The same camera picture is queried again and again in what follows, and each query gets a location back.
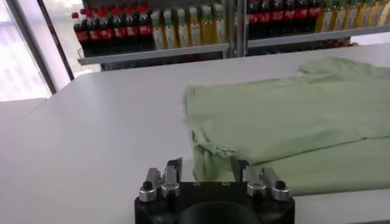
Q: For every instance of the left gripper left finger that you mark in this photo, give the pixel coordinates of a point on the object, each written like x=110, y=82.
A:
x=166, y=182

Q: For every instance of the grey drinks shelf rack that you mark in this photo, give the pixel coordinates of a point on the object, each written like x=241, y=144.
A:
x=152, y=54
x=304, y=38

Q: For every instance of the dark window frame post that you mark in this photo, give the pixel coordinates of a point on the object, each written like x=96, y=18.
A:
x=55, y=39

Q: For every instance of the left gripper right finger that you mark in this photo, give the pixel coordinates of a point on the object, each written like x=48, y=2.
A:
x=263, y=182

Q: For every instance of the yellow tea bottle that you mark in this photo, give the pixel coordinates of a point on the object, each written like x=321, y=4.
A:
x=207, y=29
x=158, y=35
x=325, y=18
x=195, y=30
x=377, y=13
x=338, y=16
x=182, y=32
x=351, y=16
x=170, y=33
x=219, y=27
x=364, y=14
x=386, y=12

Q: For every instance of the grey window frame post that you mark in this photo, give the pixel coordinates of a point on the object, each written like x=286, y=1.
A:
x=32, y=48

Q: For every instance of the cola bottle red cap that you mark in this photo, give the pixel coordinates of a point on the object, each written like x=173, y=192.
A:
x=118, y=33
x=104, y=34
x=131, y=31
x=81, y=36
x=253, y=19
x=289, y=15
x=264, y=18
x=313, y=13
x=301, y=14
x=277, y=16
x=92, y=35
x=145, y=30

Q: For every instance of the light green polo shirt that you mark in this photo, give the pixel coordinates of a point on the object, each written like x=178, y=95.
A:
x=274, y=121

